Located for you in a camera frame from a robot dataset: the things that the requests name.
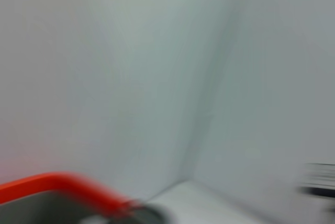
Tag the grey-green perforated storage bin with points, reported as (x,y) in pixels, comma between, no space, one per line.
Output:
(39,208)

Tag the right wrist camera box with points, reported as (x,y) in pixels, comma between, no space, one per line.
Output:
(322,190)

